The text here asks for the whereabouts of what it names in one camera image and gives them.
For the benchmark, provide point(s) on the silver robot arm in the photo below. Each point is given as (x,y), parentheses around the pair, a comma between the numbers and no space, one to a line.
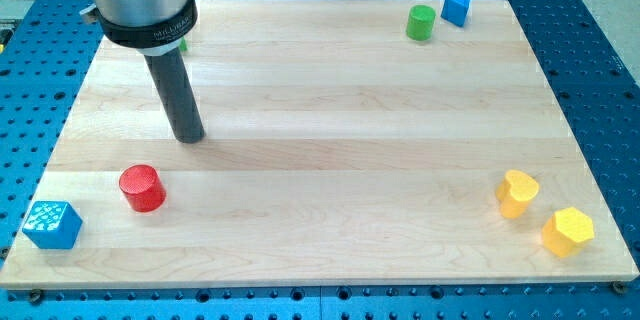
(154,27)

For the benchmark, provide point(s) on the light wooden board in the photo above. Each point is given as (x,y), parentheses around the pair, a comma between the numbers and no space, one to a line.
(337,152)

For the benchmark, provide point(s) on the green cylinder block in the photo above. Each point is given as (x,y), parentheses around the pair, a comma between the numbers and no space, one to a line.
(420,22)

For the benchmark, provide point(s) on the small green block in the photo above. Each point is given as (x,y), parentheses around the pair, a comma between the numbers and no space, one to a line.
(183,45)

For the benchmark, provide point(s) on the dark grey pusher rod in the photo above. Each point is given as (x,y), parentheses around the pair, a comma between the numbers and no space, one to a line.
(174,89)

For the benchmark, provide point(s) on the red cylinder block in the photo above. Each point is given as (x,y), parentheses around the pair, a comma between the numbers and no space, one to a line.
(142,188)

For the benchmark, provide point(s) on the blue triangular prism block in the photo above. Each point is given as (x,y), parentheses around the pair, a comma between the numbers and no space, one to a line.
(455,11)

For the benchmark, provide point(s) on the yellow heart block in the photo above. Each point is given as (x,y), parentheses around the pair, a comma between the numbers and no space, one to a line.
(515,192)

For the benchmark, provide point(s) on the yellow hexagon block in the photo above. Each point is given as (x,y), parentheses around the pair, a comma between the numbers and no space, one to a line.
(567,232)

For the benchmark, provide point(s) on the blue cube block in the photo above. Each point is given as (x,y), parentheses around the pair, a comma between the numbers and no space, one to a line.
(52,225)

